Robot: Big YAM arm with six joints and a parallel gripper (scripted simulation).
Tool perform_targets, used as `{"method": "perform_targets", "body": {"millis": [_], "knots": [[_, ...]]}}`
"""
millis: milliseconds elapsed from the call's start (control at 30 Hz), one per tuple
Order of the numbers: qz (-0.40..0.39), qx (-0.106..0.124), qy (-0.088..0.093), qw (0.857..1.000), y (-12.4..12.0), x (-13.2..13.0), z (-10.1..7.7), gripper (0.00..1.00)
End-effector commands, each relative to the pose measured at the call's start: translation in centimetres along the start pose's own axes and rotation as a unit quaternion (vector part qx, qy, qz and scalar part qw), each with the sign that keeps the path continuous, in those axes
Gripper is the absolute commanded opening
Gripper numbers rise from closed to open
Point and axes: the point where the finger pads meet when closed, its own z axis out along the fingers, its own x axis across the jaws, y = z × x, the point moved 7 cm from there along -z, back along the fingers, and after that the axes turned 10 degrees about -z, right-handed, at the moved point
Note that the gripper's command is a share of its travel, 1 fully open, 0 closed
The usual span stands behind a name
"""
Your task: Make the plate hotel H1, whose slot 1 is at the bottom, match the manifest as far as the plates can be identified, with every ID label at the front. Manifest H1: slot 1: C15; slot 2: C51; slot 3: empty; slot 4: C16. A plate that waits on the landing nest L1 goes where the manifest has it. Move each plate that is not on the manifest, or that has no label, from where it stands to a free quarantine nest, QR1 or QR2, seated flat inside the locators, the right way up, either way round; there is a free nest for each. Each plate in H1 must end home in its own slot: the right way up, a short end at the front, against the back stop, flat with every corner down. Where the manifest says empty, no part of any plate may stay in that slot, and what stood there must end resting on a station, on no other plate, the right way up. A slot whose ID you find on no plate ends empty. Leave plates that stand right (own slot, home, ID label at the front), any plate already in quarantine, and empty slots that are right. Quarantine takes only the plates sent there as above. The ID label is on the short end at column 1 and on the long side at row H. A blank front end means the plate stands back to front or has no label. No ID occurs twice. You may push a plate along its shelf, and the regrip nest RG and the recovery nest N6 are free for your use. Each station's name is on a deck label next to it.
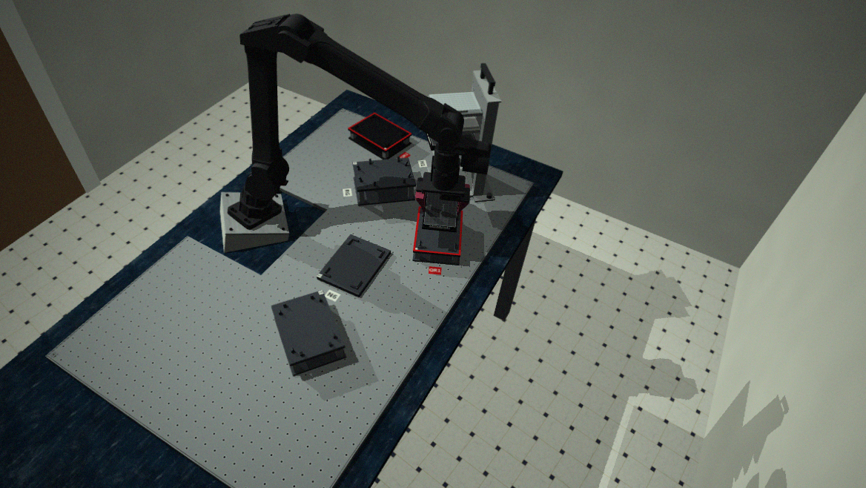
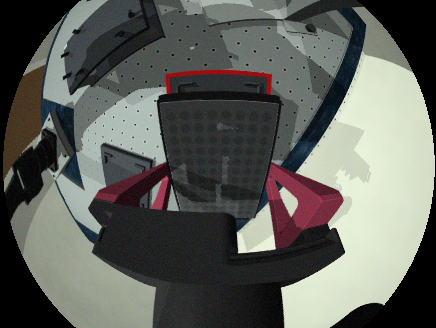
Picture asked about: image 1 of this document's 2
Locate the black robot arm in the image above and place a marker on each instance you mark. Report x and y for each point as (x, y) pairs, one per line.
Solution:
(262, 40)

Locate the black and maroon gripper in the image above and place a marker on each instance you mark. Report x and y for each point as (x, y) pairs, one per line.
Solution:
(446, 186)

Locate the grey shelf rack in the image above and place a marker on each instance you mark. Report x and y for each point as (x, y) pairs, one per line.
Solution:
(486, 121)

